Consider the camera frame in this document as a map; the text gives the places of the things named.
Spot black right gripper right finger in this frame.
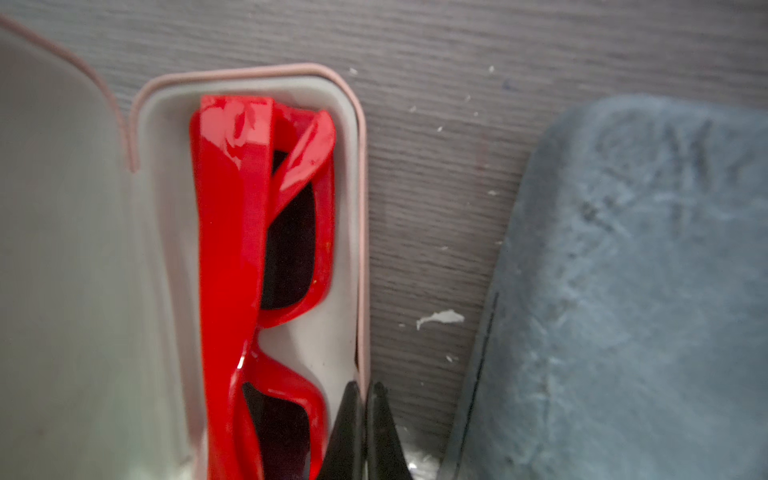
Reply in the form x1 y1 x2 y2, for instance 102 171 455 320
366 382 413 480

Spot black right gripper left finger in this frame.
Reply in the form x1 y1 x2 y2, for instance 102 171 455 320
317 381 365 480

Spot pink case with red glasses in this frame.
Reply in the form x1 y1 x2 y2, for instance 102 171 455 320
1 19 370 479

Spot mint case with white sunglasses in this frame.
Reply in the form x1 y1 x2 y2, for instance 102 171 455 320
439 95 767 479

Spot red sunglasses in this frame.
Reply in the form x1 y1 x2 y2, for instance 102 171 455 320
189 95 337 479

